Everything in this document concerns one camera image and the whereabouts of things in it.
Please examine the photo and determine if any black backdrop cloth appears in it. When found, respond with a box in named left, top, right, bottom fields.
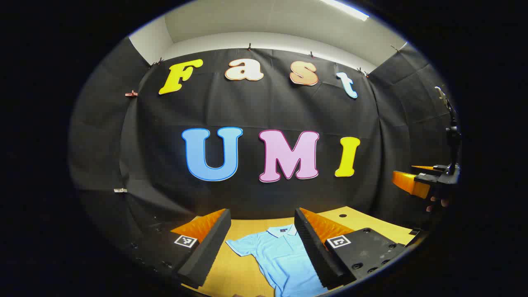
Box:
left=68, top=37, right=462, bottom=264

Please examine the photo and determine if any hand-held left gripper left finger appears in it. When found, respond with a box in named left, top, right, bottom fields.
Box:
left=126, top=208, right=232, bottom=289

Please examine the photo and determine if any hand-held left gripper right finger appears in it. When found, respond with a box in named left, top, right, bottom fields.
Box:
left=294, top=207, right=417, bottom=290

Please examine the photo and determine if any light blue T-shirt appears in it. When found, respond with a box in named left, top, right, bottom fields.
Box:
left=226, top=224, right=330, bottom=297

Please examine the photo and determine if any ceiling light strip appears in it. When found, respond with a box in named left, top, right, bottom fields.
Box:
left=320, top=0, right=370, bottom=22

